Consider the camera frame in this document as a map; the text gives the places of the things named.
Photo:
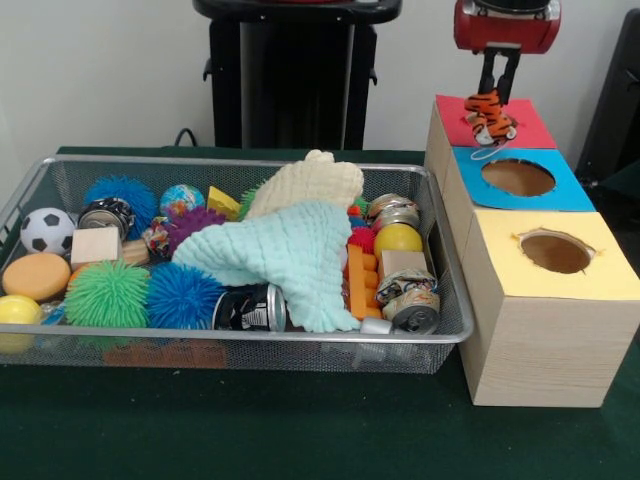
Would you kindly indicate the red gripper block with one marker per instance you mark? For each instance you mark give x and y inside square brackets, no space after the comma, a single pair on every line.
[505,32]

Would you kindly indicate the orange striped plush tiger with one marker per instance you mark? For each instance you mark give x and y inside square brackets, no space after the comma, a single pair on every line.
[492,119]

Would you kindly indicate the cream waffle cloth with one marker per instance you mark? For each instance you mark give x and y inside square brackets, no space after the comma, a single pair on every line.
[310,185]

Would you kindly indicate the light blue waffle cloth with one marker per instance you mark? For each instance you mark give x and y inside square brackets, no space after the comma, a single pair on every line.
[270,250]

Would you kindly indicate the wooden box with three holes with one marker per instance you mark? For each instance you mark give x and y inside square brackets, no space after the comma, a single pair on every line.
[540,360]

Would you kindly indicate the black upright panel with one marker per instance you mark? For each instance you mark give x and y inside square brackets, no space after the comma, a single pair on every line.
[620,100]

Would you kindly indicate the dark green table cloth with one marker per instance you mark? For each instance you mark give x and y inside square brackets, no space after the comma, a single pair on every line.
[625,182]
[250,425]

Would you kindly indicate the purple spiky rubber ball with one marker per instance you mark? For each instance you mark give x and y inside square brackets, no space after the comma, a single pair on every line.
[195,222]

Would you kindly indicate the small globe ball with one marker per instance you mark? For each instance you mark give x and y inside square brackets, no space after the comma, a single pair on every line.
[181,200]

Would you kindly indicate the dark blue spiky ball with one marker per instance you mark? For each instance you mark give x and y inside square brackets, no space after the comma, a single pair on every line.
[135,192]

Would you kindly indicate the blue spiky rubber ball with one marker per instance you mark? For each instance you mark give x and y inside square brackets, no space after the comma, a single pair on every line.
[180,297]

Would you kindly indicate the plain wooden cube block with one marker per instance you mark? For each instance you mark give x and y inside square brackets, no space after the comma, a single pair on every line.
[95,245]

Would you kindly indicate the green spiky rubber ball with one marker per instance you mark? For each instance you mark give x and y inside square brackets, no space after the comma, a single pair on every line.
[107,295]

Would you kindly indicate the small soccer ball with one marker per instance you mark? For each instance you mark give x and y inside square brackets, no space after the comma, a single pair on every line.
[47,231]

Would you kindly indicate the orange foam ball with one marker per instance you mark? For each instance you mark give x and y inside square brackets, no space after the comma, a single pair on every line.
[35,276]

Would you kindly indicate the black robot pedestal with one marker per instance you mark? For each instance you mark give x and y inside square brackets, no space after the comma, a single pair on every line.
[290,75]

